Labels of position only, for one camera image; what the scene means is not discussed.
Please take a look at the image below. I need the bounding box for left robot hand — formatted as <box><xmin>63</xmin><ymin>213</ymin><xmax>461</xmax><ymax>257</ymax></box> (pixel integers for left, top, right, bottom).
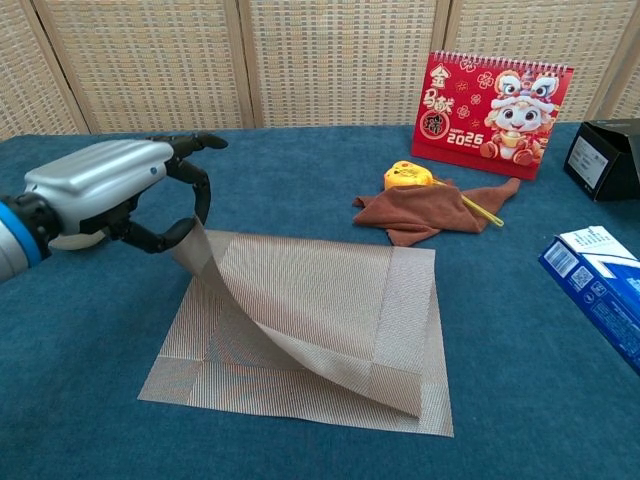
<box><xmin>23</xmin><ymin>133</ymin><xmax>229</xmax><ymax>255</ymax></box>

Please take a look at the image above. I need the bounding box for beige woven placemat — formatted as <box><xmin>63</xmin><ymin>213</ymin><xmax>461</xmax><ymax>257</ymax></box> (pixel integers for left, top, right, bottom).
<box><xmin>137</xmin><ymin>217</ymin><xmax>455</xmax><ymax>438</ymax></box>

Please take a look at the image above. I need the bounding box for blue felt table cover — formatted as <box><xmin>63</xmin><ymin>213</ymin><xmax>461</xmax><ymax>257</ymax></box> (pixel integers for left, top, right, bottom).
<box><xmin>0</xmin><ymin>122</ymin><xmax>640</xmax><ymax>480</ymax></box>

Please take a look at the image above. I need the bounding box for woven bamboo folding screen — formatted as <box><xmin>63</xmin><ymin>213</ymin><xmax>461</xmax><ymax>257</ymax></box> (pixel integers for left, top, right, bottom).
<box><xmin>0</xmin><ymin>0</ymin><xmax>640</xmax><ymax>141</ymax></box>

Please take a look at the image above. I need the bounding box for brown cloth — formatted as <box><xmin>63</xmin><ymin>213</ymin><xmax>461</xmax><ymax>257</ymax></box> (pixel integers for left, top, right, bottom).
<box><xmin>351</xmin><ymin>178</ymin><xmax>522</xmax><ymax>246</ymax></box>

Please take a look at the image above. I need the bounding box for red desk calendar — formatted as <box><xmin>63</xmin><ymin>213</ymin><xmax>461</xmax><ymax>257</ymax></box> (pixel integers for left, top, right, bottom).
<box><xmin>410</xmin><ymin>49</ymin><xmax>575</xmax><ymax>180</ymax></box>

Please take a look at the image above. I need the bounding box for black cardboard box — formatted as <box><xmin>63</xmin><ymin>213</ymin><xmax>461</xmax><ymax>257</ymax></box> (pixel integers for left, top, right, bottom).
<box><xmin>562</xmin><ymin>118</ymin><xmax>640</xmax><ymax>202</ymax></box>

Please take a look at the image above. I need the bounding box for blue and white carton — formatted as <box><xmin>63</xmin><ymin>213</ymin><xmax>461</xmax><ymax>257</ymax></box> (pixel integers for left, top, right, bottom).
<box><xmin>537</xmin><ymin>224</ymin><xmax>640</xmax><ymax>377</ymax></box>

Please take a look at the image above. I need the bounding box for yellow toy with lanyard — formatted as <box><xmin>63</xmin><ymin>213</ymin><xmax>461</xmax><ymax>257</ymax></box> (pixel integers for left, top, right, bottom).
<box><xmin>383</xmin><ymin>158</ymin><xmax>505</xmax><ymax>229</ymax></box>

